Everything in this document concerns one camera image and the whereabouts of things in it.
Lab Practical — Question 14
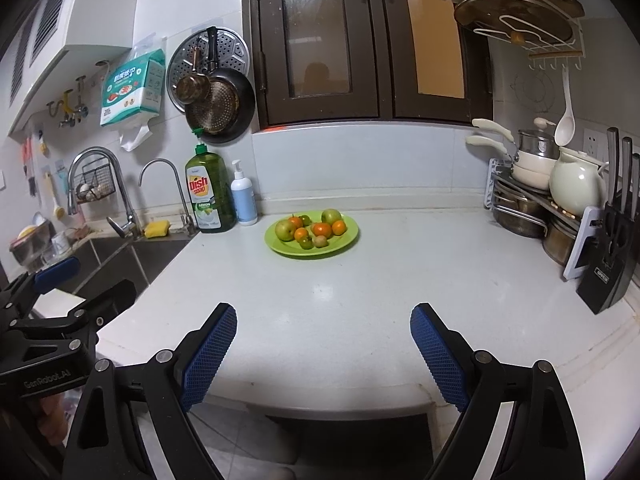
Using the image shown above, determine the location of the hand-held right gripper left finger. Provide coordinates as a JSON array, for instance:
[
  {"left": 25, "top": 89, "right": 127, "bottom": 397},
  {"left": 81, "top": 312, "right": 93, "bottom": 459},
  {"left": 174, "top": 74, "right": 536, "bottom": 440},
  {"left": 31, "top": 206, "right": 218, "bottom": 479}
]
[{"left": 62, "top": 302, "right": 238, "bottom": 480}]

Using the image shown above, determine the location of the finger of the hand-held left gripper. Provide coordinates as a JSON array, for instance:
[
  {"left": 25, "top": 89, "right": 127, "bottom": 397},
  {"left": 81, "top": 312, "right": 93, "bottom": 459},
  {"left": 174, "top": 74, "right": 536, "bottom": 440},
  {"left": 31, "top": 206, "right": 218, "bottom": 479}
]
[
  {"left": 0, "top": 256, "right": 82, "bottom": 312},
  {"left": 10, "top": 280, "right": 137, "bottom": 352}
]

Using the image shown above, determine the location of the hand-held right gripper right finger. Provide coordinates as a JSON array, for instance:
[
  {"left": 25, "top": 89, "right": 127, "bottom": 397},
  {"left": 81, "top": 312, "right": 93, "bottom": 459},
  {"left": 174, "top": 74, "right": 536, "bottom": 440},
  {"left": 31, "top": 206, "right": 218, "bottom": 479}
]
[{"left": 409, "top": 302, "right": 587, "bottom": 480}]

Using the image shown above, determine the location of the green plate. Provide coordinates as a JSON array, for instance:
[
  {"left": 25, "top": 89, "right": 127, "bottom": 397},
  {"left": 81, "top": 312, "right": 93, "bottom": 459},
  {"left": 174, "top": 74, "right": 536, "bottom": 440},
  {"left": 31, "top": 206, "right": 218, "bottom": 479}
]
[{"left": 264, "top": 210, "right": 360, "bottom": 260}]

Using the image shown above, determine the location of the person's left hand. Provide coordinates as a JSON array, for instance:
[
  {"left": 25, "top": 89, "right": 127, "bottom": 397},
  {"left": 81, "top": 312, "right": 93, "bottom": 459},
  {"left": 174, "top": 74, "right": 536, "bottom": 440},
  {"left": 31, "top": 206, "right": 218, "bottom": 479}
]
[{"left": 27, "top": 392, "right": 68, "bottom": 433}]

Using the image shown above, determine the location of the steel sink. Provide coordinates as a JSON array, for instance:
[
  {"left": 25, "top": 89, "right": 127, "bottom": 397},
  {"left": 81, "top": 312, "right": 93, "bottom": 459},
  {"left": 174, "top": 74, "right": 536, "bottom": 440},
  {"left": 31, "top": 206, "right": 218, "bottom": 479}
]
[{"left": 42, "top": 237, "right": 193, "bottom": 296}]

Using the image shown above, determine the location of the yellow dish brush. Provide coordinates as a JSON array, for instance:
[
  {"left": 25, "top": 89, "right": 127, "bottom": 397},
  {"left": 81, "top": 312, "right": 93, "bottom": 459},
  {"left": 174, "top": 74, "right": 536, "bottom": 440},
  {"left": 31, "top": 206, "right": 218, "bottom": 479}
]
[{"left": 47, "top": 172, "right": 66, "bottom": 218}]

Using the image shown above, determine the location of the large steel faucet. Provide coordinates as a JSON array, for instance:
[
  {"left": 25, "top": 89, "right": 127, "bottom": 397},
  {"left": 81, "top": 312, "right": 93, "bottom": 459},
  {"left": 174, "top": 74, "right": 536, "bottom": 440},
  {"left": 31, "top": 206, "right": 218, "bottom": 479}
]
[{"left": 67, "top": 146, "right": 142, "bottom": 239}]

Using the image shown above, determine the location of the small steel faucet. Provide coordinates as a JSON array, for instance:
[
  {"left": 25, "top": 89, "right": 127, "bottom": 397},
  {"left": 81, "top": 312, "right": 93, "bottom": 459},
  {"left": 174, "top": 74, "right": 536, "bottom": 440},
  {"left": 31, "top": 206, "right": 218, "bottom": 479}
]
[{"left": 138, "top": 158, "right": 197, "bottom": 235}]

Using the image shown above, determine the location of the green dish soap bottle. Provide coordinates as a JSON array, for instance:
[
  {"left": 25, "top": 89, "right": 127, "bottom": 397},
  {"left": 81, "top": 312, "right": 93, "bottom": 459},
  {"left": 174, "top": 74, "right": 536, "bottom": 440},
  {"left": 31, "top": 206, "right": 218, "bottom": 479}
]
[{"left": 185, "top": 129, "right": 238, "bottom": 234}]

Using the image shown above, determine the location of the white pump bottle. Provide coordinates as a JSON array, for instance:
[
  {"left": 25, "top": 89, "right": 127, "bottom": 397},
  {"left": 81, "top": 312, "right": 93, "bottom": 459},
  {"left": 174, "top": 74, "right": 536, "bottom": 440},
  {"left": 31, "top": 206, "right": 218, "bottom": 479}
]
[{"left": 230, "top": 160, "right": 259, "bottom": 226}]

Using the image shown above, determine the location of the white pot rack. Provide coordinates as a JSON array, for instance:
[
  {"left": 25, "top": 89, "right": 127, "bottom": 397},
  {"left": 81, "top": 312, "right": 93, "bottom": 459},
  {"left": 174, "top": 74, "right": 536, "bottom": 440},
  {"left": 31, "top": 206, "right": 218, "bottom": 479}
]
[{"left": 484, "top": 158, "right": 606, "bottom": 281}]

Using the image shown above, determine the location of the black knife block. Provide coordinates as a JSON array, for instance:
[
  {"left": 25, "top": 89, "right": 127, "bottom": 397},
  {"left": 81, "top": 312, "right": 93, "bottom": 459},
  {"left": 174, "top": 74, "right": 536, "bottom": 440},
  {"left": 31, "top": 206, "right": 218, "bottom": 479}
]
[{"left": 576, "top": 201, "right": 640, "bottom": 316}]

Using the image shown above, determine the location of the paper towel pack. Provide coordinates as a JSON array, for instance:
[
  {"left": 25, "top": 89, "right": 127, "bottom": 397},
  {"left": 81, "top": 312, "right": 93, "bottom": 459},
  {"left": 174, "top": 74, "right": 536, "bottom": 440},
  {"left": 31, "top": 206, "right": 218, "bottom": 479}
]
[{"left": 99, "top": 49, "right": 167, "bottom": 152}]

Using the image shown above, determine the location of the copper mesh strainer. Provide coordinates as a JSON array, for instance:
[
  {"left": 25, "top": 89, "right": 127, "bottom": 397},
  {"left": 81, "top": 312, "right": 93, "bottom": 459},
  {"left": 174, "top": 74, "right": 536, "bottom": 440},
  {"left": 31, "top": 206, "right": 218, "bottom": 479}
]
[{"left": 192, "top": 80, "right": 241, "bottom": 133}]

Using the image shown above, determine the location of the cream kettle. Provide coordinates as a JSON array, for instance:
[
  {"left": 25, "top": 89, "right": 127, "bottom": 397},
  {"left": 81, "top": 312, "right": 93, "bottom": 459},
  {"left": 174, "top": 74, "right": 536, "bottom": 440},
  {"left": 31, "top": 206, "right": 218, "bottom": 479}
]
[{"left": 549, "top": 147, "right": 610, "bottom": 217}]

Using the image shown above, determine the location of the cream saucepan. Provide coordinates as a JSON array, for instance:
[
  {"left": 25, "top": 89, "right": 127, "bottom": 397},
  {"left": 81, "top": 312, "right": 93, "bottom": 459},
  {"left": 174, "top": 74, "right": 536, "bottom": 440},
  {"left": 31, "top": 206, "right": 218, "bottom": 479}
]
[
  {"left": 465, "top": 135, "right": 553, "bottom": 192},
  {"left": 471, "top": 118, "right": 556, "bottom": 176}
]

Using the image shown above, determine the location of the small copper pot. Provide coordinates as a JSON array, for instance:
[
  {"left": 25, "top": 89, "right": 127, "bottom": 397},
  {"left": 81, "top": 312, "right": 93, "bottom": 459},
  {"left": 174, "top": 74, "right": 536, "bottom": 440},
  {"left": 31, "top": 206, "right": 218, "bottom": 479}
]
[{"left": 174, "top": 47, "right": 211, "bottom": 105}]

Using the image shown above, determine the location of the steel pot with lid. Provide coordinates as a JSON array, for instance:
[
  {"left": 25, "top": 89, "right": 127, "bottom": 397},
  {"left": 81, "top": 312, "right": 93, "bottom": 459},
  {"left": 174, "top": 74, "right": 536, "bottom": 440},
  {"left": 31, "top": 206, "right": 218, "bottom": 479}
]
[{"left": 517, "top": 117, "right": 561, "bottom": 160}]

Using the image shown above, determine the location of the black frying pan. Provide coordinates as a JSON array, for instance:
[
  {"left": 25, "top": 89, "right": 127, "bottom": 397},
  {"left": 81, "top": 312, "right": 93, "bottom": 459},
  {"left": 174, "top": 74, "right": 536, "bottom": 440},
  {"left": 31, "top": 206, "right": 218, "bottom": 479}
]
[{"left": 185, "top": 26, "right": 257, "bottom": 145}]

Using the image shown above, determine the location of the white ladle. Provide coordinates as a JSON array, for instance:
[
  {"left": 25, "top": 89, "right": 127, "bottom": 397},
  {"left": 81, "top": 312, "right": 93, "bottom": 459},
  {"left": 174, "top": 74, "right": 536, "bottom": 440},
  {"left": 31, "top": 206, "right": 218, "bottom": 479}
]
[{"left": 553, "top": 65, "right": 575, "bottom": 147}]

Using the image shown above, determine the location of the round steel steamer plate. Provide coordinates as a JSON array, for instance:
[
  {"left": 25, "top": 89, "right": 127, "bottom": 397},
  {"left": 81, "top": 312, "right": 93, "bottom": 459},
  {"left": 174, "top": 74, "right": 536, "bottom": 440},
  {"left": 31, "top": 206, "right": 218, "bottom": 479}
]
[{"left": 166, "top": 28, "right": 250, "bottom": 113}]

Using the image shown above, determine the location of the round wooden cutting board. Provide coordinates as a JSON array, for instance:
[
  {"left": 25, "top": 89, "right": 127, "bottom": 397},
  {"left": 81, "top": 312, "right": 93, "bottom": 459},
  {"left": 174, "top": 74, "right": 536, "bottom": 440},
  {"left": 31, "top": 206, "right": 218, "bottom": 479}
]
[{"left": 454, "top": 0, "right": 576, "bottom": 53}]

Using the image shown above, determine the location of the black wire basket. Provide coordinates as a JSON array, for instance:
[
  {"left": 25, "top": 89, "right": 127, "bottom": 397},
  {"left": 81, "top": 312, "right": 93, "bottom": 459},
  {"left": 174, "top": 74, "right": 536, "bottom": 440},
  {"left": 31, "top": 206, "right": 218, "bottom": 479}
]
[{"left": 75, "top": 162, "right": 117, "bottom": 204}]

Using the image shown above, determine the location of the wall water tap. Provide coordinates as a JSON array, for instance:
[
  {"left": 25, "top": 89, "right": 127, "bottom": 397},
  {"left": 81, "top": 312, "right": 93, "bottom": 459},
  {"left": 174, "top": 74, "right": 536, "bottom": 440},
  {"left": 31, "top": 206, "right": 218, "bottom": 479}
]
[{"left": 46, "top": 76, "right": 90, "bottom": 128}]

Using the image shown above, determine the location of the white wall outlet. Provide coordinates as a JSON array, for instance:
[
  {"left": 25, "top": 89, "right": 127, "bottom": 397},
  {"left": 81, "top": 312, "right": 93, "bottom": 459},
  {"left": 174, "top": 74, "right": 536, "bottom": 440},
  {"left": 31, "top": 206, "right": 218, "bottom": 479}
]
[{"left": 584, "top": 128, "right": 608, "bottom": 161}]

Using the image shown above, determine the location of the grey handled knife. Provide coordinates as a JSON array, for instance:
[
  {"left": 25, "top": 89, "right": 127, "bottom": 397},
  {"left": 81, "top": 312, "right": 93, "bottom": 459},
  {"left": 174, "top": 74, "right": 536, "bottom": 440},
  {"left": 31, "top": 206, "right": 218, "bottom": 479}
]
[
  {"left": 629, "top": 152, "right": 640, "bottom": 216},
  {"left": 606, "top": 127, "right": 621, "bottom": 206},
  {"left": 620, "top": 136, "right": 634, "bottom": 211}
]

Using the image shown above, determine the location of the white vented wall cabinet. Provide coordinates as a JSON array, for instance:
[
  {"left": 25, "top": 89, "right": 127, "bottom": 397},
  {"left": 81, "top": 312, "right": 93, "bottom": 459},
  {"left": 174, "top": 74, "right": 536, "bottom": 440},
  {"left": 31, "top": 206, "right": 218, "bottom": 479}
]
[{"left": 5, "top": 0, "right": 148, "bottom": 136}]

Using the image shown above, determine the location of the dark brown window frame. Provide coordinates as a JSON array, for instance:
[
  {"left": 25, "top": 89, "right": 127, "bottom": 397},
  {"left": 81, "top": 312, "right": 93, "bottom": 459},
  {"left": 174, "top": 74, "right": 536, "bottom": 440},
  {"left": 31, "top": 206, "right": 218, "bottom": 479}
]
[{"left": 242, "top": 0, "right": 493, "bottom": 133}]

